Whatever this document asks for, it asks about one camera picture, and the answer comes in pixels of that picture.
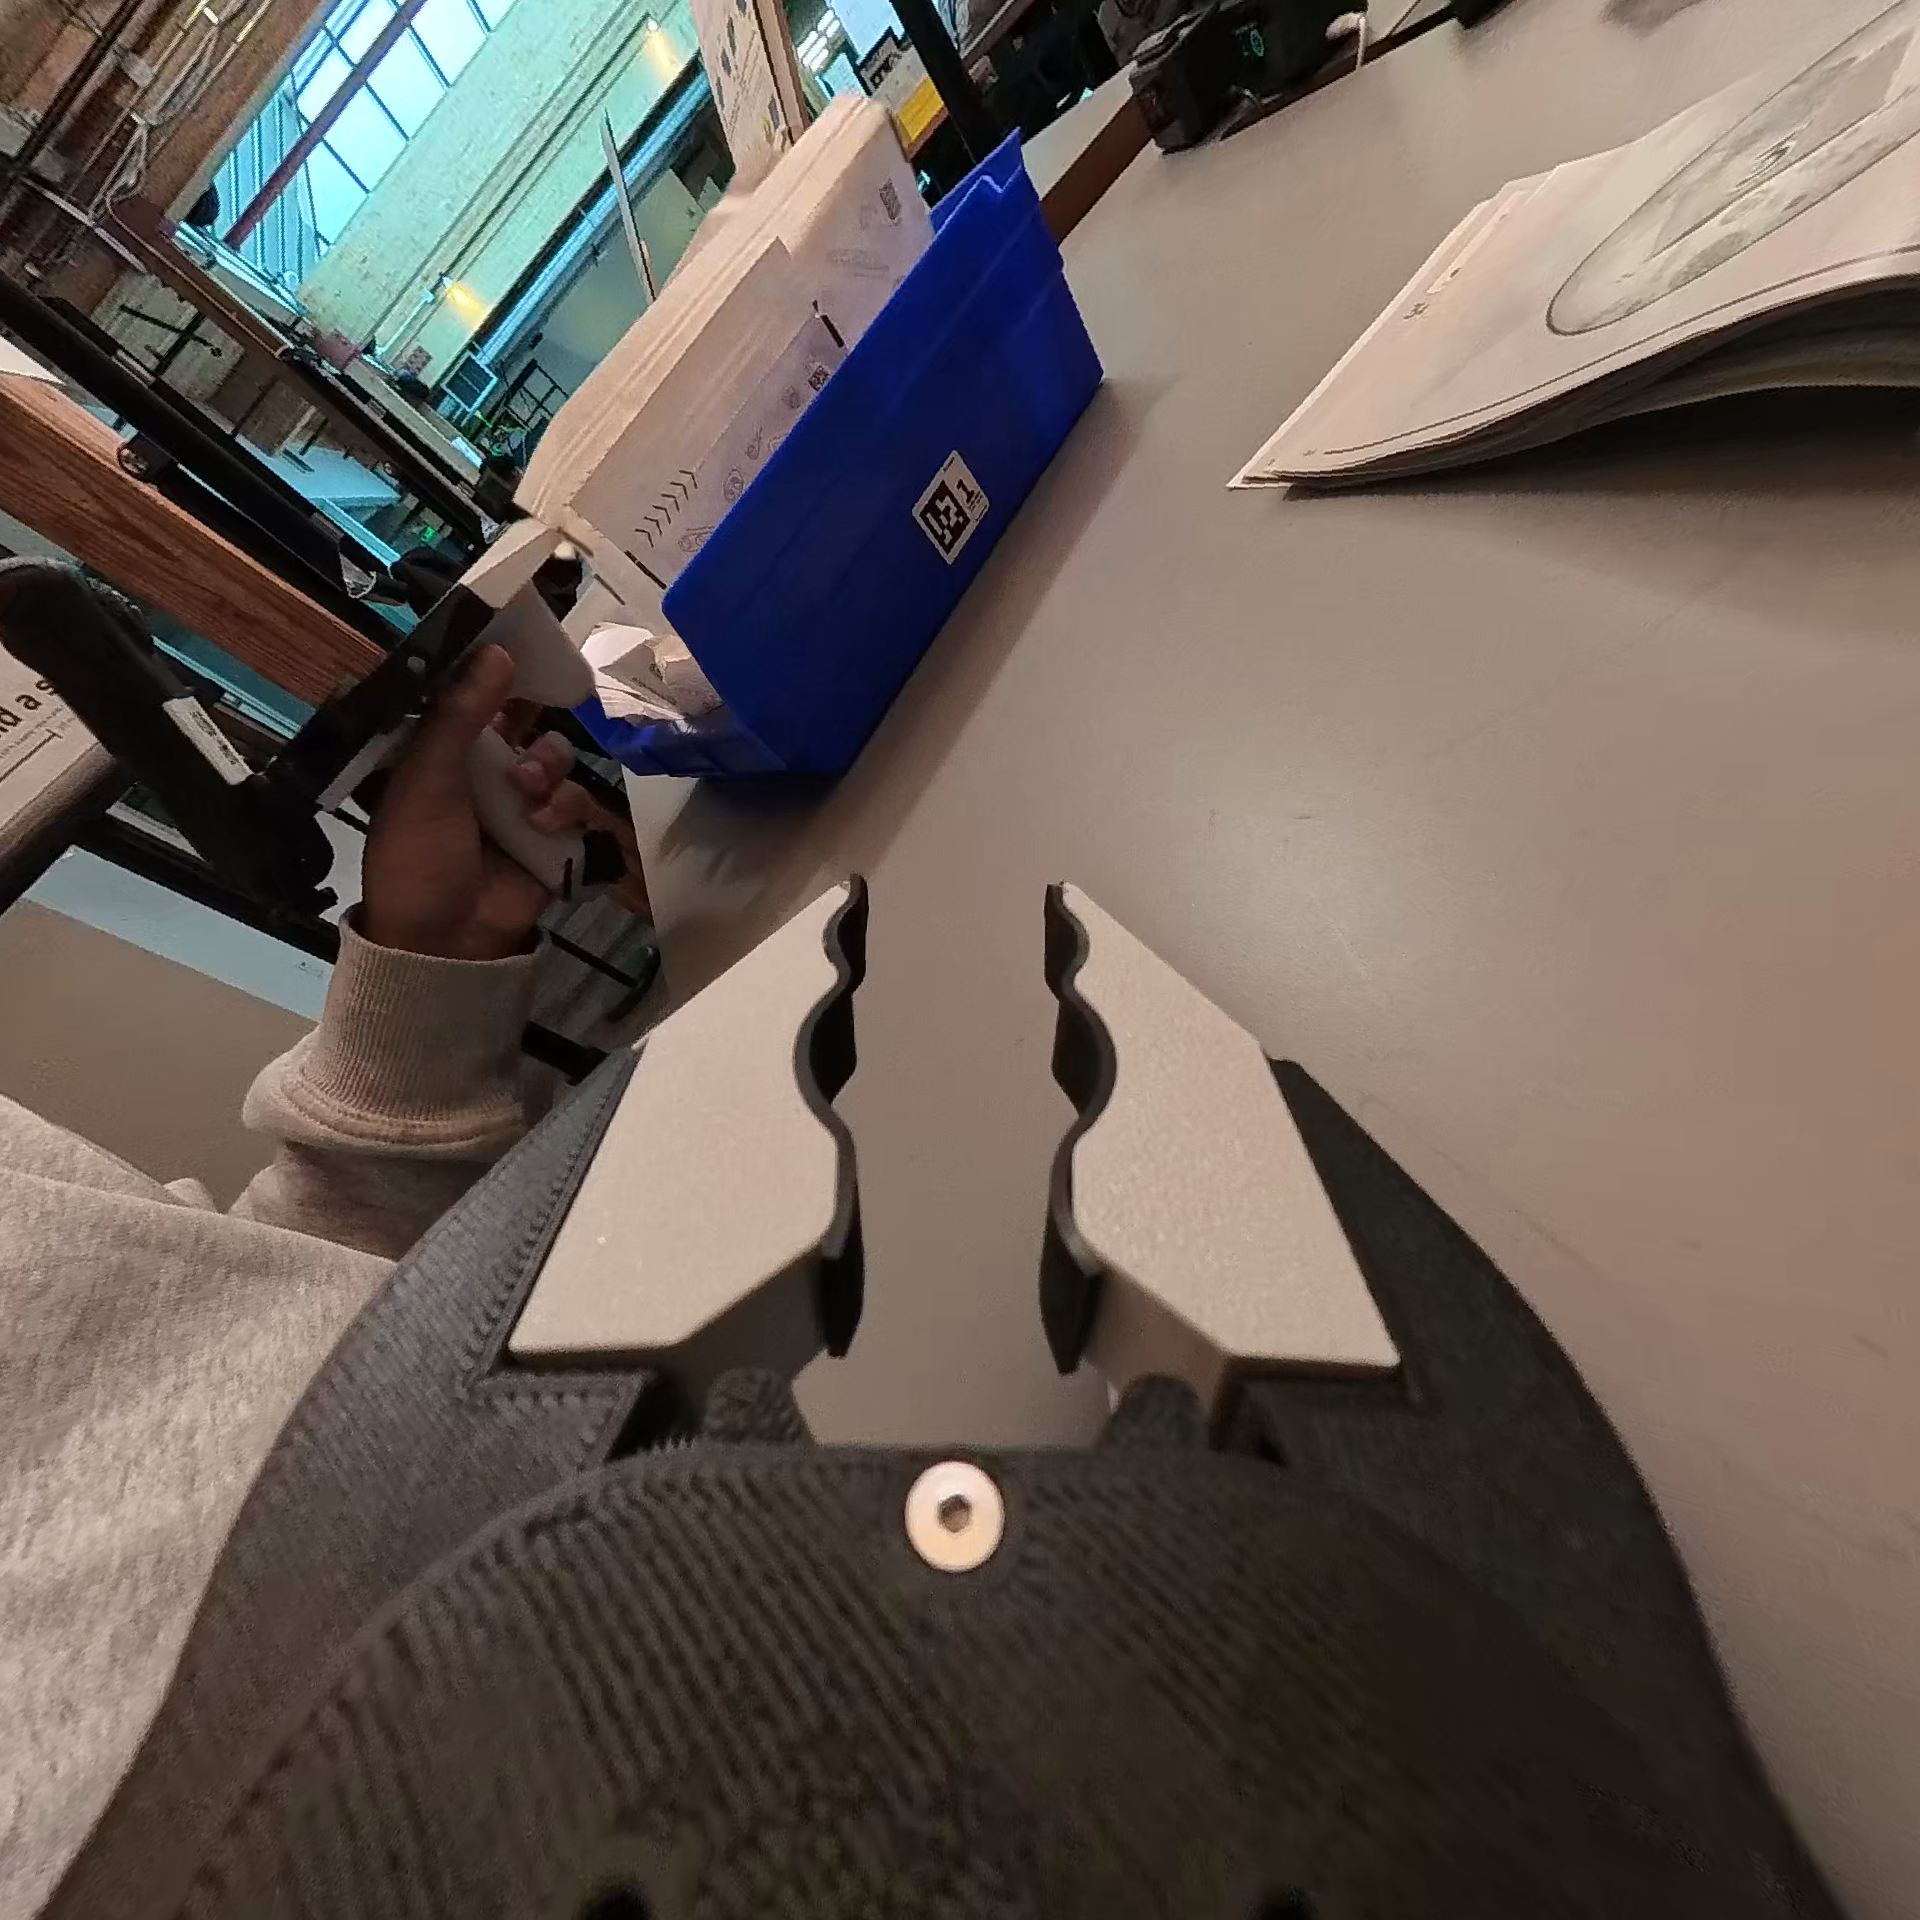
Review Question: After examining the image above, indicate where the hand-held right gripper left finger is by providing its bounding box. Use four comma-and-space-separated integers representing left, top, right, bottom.
507, 879, 867, 1426

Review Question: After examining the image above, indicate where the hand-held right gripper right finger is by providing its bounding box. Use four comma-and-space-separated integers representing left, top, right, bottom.
1040, 883, 1402, 1443

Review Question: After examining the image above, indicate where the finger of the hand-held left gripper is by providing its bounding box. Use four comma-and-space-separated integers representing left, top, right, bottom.
456, 518, 584, 634

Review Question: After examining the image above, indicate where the blue plastic bin with tag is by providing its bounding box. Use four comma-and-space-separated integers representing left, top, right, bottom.
561, 129, 1106, 779

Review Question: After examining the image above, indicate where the lego instruction booklet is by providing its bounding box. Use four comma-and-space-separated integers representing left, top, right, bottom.
1230, 0, 1920, 495

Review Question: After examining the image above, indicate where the person's left forearm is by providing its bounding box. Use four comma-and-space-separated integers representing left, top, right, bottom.
223, 904, 608, 1265

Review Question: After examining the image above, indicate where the person's left hand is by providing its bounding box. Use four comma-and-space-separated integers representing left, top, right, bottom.
359, 645, 617, 966

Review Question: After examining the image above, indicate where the printed poster board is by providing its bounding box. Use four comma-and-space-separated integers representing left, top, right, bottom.
689, 0, 807, 160

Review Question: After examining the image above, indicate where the black charger dock green light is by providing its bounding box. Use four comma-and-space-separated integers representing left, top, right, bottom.
1199, 0, 1346, 93

